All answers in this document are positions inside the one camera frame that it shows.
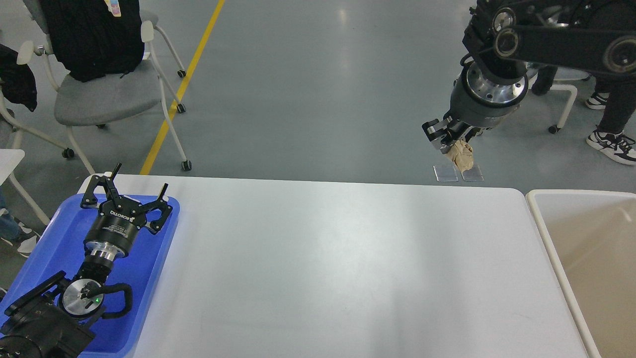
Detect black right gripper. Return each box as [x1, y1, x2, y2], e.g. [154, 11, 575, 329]
[422, 64, 528, 154]

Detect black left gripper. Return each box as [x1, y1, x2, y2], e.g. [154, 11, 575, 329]
[80, 163, 173, 258]

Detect brown paper ball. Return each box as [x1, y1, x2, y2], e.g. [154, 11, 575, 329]
[444, 140, 475, 172]

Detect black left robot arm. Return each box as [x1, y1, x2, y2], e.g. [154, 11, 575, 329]
[1, 165, 173, 358]

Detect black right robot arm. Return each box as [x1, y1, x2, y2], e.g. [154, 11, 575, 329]
[422, 0, 635, 154]

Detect left floor socket plate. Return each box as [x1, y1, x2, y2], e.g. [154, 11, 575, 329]
[433, 165, 459, 182]

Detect floor socket plate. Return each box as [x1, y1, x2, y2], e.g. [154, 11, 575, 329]
[433, 165, 459, 182]
[461, 165, 484, 182]

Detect right floor socket plate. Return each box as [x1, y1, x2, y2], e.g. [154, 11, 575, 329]
[461, 165, 484, 182]

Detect blue plastic tray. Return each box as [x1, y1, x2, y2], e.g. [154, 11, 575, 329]
[1, 193, 180, 358]

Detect white sneaker at left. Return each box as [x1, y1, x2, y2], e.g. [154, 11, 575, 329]
[0, 208, 41, 258]

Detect white office chair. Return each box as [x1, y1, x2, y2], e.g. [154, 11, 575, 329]
[527, 69, 594, 134]

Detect white side table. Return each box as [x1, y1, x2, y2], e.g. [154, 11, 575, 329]
[0, 149, 50, 226]

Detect seated person in black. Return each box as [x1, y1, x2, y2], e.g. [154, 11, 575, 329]
[585, 75, 636, 166]

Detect black garment at left edge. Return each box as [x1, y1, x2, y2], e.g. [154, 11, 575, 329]
[0, 44, 38, 112]

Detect black jacket on chair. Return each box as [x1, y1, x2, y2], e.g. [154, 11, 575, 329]
[39, 0, 145, 83]

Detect beige plastic bin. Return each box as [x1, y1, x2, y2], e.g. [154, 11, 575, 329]
[526, 189, 636, 358]

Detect grey chair with white frame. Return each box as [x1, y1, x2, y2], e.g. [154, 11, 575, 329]
[18, 0, 192, 174]

